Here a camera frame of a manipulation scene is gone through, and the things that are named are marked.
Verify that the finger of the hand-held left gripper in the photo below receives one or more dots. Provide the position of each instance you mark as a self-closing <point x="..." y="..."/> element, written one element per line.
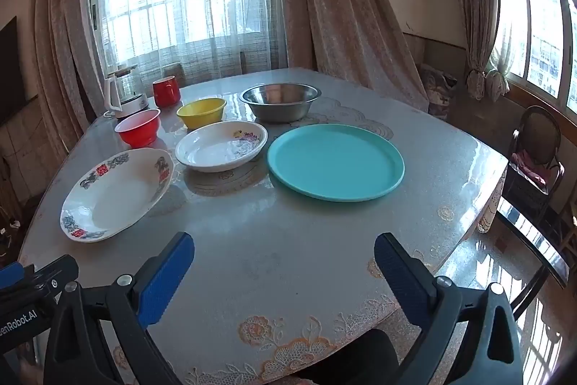
<point x="9" y="275"/>
<point x="49" y="276"/>

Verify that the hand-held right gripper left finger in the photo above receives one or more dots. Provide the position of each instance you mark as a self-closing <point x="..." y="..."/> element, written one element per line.
<point x="164" y="276"/>

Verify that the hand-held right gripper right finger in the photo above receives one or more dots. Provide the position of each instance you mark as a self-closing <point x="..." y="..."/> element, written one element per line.
<point x="401" y="272"/>

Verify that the white dragon print plate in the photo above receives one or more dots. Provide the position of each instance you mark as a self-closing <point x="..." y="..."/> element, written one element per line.
<point x="112" y="200"/>

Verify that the teal round plate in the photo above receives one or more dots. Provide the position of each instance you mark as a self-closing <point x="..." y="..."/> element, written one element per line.
<point x="336" y="161"/>

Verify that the white floral oval plate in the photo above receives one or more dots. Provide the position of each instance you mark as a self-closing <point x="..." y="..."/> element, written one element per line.
<point x="212" y="150"/>

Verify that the red plastic bowl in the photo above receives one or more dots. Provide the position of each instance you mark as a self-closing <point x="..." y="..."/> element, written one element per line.
<point x="137" y="134"/>

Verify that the yellow plastic bowl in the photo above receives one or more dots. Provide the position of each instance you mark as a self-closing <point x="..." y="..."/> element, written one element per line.
<point x="203" y="119"/>

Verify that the stainless steel bowl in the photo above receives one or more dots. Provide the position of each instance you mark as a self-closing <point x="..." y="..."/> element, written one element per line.
<point x="279" y="107"/>

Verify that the dark glossy bench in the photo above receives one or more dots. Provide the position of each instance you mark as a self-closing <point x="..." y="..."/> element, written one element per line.
<point x="536" y="240"/>

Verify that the white glass electric kettle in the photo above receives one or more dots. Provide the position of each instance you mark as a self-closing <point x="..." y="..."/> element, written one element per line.
<point x="128" y="105"/>

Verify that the red mug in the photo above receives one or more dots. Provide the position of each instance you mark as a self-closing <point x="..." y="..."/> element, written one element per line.
<point x="166" y="94"/>

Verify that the patterned cloth bundle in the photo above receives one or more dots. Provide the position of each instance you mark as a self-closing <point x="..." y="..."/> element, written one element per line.
<point x="439" y="92"/>

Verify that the dark round back chair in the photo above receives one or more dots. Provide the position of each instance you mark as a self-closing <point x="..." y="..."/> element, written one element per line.
<point x="536" y="128"/>

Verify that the sheer white curtain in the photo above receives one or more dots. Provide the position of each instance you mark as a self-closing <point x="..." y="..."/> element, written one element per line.
<point x="203" y="15"/>

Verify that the tied beige curtain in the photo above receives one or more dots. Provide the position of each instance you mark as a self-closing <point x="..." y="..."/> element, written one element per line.
<point x="478" y="6"/>

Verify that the wood framed window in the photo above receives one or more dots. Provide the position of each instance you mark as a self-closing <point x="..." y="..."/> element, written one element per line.
<point x="541" y="28"/>

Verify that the dark wall screen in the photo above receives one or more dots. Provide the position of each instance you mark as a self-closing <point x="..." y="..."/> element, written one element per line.
<point x="9" y="74"/>

